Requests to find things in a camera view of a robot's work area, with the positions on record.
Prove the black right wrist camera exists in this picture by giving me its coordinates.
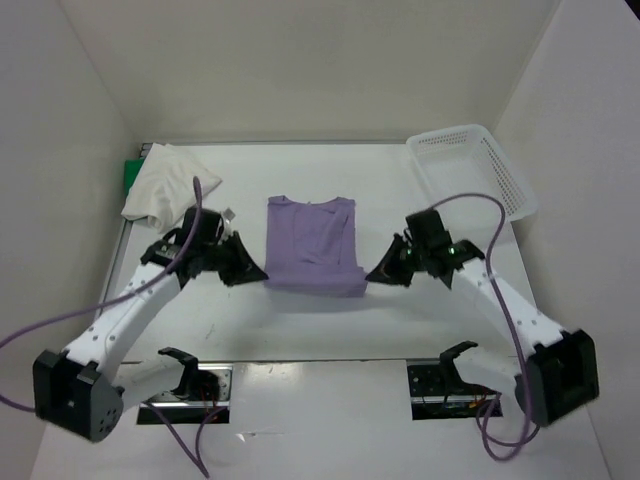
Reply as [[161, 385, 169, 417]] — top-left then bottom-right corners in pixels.
[[405, 209, 452, 250]]

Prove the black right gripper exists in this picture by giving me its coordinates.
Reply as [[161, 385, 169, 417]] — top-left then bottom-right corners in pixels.
[[366, 232, 428, 287]]

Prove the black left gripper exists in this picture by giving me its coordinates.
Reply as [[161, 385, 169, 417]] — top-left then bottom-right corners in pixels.
[[200, 230, 267, 287]]

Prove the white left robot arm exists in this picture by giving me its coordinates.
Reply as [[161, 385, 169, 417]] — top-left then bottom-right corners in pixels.
[[33, 233, 268, 443]]

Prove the white plastic laundry basket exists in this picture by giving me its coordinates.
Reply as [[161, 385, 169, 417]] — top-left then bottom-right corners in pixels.
[[406, 124, 538, 221]]

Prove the cream white t shirt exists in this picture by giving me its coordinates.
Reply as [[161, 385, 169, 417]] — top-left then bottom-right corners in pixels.
[[121, 143, 222, 234]]

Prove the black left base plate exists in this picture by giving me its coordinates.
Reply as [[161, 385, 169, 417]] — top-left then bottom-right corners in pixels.
[[148, 362, 233, 425]]

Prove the lavender t shirt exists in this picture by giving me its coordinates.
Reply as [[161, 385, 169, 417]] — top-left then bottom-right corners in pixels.
[[265, 195, 367, 298]]

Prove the green t shirt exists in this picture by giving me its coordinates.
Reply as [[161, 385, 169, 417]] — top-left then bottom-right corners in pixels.
[[123, 158, 145, 195]]

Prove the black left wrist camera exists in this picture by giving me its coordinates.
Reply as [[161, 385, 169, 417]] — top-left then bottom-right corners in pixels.
[[176, 207, 235, 247]]

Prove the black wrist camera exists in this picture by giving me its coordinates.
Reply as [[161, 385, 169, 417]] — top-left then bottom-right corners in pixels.
[[405, 209, 452, 250], [176, 207, 235, 247]]

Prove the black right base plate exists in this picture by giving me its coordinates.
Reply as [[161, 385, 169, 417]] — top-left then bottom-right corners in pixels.
[[406, 359, 496, 421]]

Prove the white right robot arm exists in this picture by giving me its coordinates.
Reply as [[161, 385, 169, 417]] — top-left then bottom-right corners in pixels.
[[367, 235, 600, 427]]

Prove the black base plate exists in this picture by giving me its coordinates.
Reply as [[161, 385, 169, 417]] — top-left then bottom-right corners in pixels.
[[406, 359, 496, 421], [148, 362, 233, 425]]

